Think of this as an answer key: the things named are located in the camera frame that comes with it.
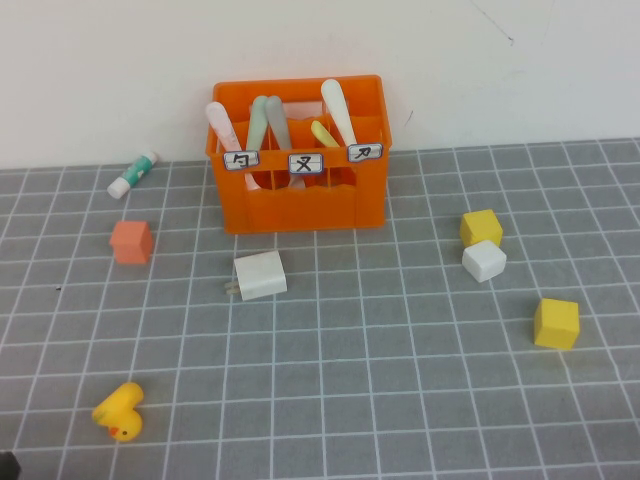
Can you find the yellow plastic knife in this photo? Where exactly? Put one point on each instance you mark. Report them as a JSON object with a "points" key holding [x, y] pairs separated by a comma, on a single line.
{"points": [[323, 133]]}

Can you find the grey plastic fork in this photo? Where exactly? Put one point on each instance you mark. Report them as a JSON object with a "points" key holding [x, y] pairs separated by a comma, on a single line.
{"points": [[277, 120]]}

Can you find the cream white plastic knife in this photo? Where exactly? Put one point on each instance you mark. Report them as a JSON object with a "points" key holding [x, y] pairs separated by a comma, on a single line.
{"points": [[336, 106]]}

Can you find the mint green plastic spoon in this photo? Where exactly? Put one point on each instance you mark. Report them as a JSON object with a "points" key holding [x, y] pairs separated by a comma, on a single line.
{"points": [[257, 120]]}

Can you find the pink plastic spoon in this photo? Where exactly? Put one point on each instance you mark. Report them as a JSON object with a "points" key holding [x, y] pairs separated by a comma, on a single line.
{"points": [[221, 125]]}

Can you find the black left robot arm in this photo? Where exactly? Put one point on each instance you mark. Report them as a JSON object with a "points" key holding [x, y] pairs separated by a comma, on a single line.
{"points": [[9, 466]]}

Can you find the orange plastic cutlery holder crate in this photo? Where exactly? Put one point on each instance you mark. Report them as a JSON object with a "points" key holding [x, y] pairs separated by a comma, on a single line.
{"points": [[300, 210]]}

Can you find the white power adapter plug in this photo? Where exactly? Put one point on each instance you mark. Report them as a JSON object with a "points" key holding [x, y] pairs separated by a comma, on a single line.
{"points": [[261, 276]]}

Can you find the white label with fork character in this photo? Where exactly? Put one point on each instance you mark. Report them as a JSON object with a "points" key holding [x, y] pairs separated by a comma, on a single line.
{"points": [[305, 163]]}

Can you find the white label with knife character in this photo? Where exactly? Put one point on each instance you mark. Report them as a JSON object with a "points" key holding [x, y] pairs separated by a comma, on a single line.
{"points": [[365, 153]]}

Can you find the white label with spoon character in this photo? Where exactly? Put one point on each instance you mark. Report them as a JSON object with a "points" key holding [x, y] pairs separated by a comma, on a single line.
{"points": [[242, 161]]}

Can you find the small yellow cube block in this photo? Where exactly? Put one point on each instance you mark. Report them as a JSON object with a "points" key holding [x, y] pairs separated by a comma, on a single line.
{"points": [[481, 226]]}

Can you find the grey grid pattern table mat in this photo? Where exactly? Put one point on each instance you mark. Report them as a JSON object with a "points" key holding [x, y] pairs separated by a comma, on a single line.
{"points": [[350, 400]]}

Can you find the white cube block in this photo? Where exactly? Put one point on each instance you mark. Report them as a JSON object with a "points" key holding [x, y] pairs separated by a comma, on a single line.
{"points": [[483, 261]]}

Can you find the salmon pink cube block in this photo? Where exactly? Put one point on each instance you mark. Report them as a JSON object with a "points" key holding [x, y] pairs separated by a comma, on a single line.
{"points": [[131, 244]]}

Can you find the white and green glue stick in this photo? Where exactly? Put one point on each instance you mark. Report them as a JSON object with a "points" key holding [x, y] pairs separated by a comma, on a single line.
{"points": [[131, 174]]}

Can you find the large yellow cube block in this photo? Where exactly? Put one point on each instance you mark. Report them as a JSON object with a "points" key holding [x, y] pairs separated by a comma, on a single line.
{"points": [[556, 325]]}

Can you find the yellow rubber duck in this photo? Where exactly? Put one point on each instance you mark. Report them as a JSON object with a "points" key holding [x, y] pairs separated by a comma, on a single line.
{"points": [[121, 410]]}

